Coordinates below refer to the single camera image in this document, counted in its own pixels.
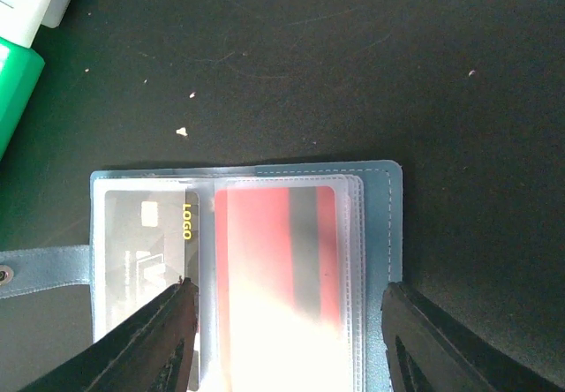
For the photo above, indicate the green bin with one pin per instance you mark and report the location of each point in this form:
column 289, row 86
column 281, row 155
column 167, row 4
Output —
column 20, row 70

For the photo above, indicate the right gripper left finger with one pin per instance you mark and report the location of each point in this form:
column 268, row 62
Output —
column 150, row 351

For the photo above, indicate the blue card holder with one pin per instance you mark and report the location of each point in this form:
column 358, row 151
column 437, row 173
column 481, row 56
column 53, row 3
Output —
column 49, row 268

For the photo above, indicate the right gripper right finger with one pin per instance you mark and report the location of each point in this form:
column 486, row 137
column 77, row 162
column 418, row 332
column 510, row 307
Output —
column 428, row 350

